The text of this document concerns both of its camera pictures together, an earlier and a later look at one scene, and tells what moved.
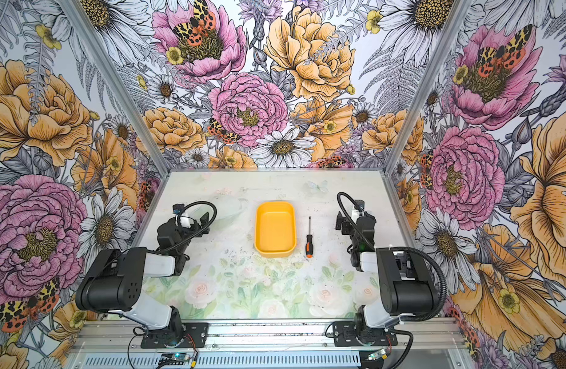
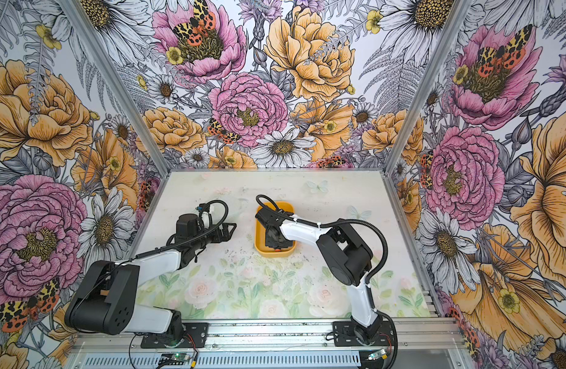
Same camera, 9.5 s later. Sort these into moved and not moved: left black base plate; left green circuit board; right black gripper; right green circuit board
Moved: right black gripper
Not moved: left black base plate; left green circuit board; right green circuit board
